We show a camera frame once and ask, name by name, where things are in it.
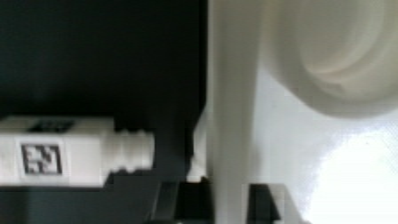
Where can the white square table top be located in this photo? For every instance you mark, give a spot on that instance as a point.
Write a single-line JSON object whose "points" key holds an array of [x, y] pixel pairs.
{"points": [[295, 142]]}

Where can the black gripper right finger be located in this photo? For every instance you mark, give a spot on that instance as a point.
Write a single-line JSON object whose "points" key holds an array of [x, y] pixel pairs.
{"points": [[269, 206]]}

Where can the white table leg with tag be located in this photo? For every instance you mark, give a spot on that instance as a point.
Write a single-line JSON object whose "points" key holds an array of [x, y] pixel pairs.
{"points": [[64, 151]]}

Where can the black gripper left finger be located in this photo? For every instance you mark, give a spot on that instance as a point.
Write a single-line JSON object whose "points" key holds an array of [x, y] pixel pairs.
{"points": [[183, 204]]}

